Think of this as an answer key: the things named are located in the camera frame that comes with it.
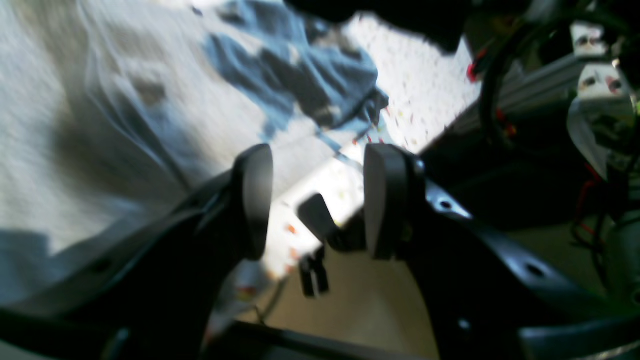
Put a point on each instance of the grey T-shirt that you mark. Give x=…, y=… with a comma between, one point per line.
x=114, y=111

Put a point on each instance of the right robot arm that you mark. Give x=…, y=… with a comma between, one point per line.
x=517, y=160

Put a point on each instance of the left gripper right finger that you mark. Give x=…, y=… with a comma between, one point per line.
x=488, y=297

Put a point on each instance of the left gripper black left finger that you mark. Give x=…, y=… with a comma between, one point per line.
x=151, y=296

